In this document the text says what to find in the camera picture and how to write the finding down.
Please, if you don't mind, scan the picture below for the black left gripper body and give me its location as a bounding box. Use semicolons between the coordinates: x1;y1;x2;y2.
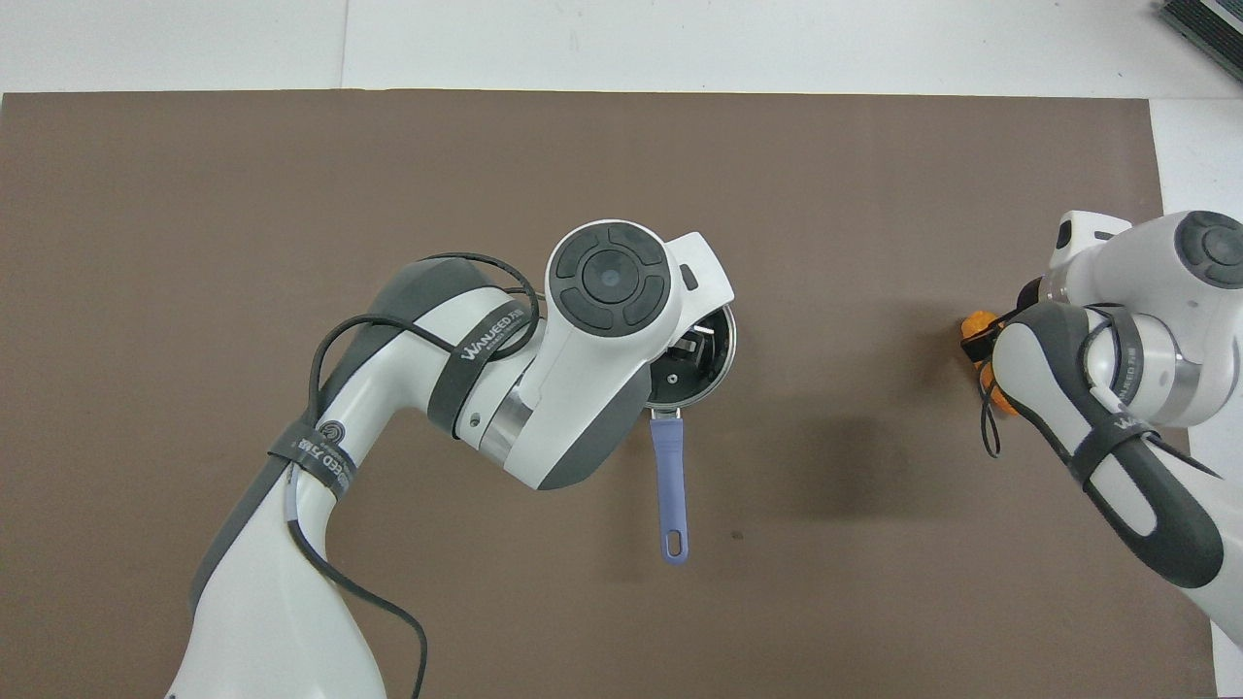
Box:
672;325;721;369

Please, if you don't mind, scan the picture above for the dark pot with blue handle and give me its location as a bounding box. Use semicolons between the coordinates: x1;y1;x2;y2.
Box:
646;304;739;566

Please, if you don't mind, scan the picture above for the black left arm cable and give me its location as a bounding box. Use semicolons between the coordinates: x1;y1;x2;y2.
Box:
286;252;542;699

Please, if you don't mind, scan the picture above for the brown table mat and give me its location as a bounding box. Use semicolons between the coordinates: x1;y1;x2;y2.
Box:
0;90;1220;699

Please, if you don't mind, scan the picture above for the yellow corn cob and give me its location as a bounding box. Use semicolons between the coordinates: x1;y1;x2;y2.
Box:
963;309;1021;418

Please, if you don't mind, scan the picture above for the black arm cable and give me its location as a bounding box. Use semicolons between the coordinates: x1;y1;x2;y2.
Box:
979;303;1223;479
286;252;542;699

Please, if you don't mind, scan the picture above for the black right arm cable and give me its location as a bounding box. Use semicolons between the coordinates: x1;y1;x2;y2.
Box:
979;303;1223;479

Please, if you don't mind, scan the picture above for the dark ribbed device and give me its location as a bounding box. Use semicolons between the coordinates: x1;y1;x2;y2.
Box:
1158;0;1243;83

